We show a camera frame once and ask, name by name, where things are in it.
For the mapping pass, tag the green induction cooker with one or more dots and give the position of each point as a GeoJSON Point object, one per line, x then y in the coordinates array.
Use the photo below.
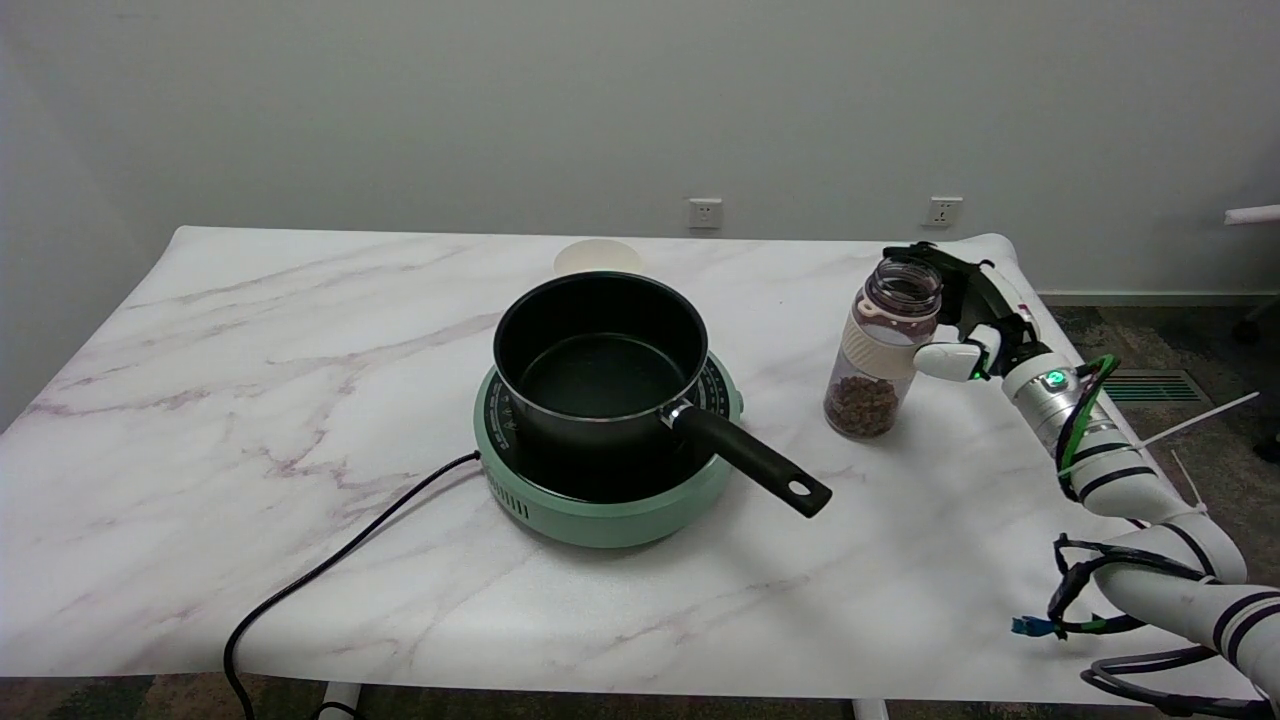
{"type": "Point", "coordinates": [610, 515]}

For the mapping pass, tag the short white zip tie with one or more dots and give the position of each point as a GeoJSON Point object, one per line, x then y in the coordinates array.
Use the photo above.
{"type": "Point", "coordinates": [1190, 482]}

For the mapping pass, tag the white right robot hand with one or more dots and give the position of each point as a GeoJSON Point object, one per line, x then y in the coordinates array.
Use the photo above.
{"type": "Point", "coordinates": [985, 320]}

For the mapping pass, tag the white table leg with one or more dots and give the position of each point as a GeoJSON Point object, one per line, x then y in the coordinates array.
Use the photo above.
{"type": "Point", "coordinates": [870, 709]}
{"type": "Point", "coordinates": [341, 701]}

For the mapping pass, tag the beige round lid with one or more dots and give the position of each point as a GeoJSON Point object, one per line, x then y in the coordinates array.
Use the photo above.
{"type": "Point", "coordinates": [596, 257]}

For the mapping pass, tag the clear bottle with brown contents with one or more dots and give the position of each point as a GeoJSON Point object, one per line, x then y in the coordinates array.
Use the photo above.
{"type": "Point", "coordinates": [875, 350]}

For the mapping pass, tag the white horizontal bar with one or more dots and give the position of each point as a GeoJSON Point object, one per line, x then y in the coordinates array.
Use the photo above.
{"type": "Point", "coordinates": [1252, 214]}

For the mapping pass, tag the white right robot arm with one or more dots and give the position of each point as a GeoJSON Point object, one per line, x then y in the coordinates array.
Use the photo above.
{"type": "Point", "coordinates": [1135, 470]}

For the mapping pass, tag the white wall socket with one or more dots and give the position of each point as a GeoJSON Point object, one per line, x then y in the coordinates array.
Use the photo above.
{"type": "Point", "coordinates": [941, 211]}
{"type": "Point", "coordinates": [704, 213]}

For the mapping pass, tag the green floor vent grille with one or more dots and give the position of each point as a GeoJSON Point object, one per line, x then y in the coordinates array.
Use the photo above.
{"type": "Point", "coordinates": [1150, 386]}

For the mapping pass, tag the white marble pattern table sheet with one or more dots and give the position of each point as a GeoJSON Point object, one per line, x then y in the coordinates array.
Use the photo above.
{"type": "Point", "coordinates": [250, 400]}

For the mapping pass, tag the long white zip tie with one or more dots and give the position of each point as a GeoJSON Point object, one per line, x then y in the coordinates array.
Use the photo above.
{"type": "Point", "coordinates": [1205, 416]}

